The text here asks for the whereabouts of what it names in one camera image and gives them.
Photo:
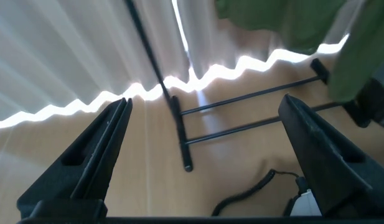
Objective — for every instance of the black clothes rack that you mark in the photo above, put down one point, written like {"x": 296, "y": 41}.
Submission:
{"x": 182, "y": 133}

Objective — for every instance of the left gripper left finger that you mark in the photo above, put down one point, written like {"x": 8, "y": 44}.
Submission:
{"x": 70, "y": 186}

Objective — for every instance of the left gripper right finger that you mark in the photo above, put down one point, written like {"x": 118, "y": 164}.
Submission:
{"x": 344, "y": 186}

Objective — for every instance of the green printed shirt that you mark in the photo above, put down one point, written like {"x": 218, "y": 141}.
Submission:
{"x": 303, "y": 18}

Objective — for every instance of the beige curtain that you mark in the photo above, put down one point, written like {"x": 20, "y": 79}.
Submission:
{"x": 70, "y": 46}

